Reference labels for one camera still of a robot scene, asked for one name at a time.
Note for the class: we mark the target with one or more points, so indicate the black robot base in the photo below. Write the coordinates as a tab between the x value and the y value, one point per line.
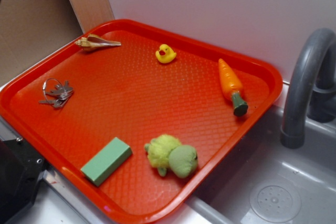
22	169

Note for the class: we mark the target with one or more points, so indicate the red plastic tray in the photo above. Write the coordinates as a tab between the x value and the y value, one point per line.
125	92

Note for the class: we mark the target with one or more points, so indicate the yellow rubber duck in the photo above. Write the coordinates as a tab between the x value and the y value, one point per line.
165	54

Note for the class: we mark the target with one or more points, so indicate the green plush turtle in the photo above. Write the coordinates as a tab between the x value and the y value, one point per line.
167	153

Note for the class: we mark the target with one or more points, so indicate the orange toy carrot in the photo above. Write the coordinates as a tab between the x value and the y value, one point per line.
232	88

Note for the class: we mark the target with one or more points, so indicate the green rectangular block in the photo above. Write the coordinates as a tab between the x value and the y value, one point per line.
106	161

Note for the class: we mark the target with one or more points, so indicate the beige spiral seashell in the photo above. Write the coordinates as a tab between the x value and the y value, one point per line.
94	42

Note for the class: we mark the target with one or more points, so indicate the grey toy sink basin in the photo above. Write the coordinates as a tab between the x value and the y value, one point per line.
261	181

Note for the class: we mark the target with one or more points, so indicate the grey toy faucet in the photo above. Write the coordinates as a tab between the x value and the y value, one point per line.
311	92

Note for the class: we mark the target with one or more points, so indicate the silver keys on ring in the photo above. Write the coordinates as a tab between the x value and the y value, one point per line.
56	93

